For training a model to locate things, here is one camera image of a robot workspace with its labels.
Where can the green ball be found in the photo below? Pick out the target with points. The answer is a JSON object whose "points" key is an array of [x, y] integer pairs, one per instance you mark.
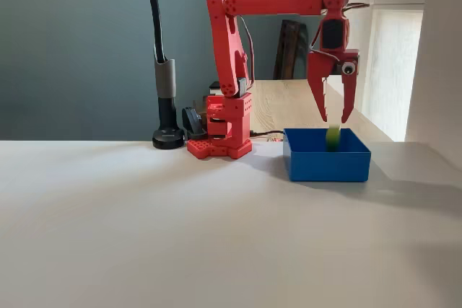
{"points": [[333, 138]]}

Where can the blue box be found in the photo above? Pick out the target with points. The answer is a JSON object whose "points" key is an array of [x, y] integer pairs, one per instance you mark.
{"points": [[328, 167]]}

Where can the white window blind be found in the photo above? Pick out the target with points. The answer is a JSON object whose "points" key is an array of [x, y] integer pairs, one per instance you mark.
{"points": [[393, 70]]}

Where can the small black white box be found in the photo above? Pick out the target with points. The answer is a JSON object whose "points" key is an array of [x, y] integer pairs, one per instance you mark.
{"points": [[214, 88]]}

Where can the red robot arm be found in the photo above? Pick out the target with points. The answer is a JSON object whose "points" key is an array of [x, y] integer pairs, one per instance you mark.
{"points": [[267, 3]]}

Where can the light wooden table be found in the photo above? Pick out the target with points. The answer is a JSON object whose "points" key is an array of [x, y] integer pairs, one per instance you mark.
{"points": [[288, 106]]}

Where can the black table clamp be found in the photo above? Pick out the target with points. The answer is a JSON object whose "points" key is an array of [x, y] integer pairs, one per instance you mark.
{"points": [[193, 120]]}

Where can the dark wooden board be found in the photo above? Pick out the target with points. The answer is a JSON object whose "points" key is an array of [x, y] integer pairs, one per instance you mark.
{"points": [[288, 52]]}

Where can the white googly eye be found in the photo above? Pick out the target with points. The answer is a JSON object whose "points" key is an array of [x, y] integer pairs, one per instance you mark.
{"points": [[348, 68]]}

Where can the black gooseneck stand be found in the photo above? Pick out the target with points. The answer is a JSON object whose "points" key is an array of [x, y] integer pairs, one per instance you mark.
{"points": [[166, 109]]}

